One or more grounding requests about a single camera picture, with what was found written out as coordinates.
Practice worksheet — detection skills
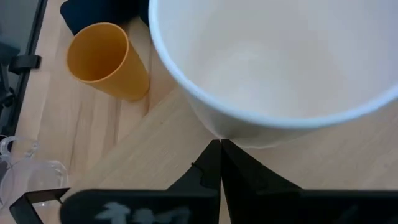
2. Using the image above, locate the clear glass pitcher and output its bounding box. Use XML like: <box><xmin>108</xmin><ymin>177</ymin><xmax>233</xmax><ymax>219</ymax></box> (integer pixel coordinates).
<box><xmin>0</xmin><ymin>135</ymin><xmax>70</xmax><ymax>212</ymax></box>

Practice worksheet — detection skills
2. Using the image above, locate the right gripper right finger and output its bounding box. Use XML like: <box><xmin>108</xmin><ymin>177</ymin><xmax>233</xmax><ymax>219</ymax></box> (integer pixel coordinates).
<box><xmin>221</xmin><ymin>139</ymin><xmax>398</xmax><ymax>224</ymax></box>

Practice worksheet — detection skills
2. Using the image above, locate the navy blue cloth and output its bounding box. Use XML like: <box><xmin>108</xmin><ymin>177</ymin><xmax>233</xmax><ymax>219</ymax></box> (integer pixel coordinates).
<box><xmin>58</xmin><ymin>0</ymin><xmax>150</xmax><ymax>36</ymax></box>

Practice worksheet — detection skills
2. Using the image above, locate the wooden shelf black metal frame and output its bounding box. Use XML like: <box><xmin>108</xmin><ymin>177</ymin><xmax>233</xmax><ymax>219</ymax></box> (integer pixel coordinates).
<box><xmin>8</xmin><ymin>88</ymin><xmax>398</xmax><ymax>224</ymax></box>

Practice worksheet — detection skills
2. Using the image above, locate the white ceramic mug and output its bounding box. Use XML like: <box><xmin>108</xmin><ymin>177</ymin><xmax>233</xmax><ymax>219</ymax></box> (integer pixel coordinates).
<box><xmin>147</xmin><ymin>0</ymin><xmax>398</xmax><ymax>149</ymax></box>

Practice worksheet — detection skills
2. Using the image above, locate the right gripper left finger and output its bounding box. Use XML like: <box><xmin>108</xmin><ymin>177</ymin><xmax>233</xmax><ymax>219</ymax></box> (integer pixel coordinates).
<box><xmin>58</xmin><ymin>139</ymin><xmax>222</xmax><ymax>224</ymax></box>

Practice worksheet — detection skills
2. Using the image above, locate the yellow plastic cup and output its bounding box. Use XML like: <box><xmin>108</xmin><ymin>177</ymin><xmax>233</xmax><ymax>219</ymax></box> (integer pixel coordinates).
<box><xmin>66</xmin><ymin>22</ymin><xmax>151</xmax><ymax>103</ymax></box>

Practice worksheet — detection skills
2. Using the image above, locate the black metal table frame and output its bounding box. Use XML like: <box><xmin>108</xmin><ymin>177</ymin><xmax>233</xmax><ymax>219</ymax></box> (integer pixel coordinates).
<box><xmin>0</xmin><ymin>0</ymin><xmax>49</xmax><ymax>139</ymax></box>

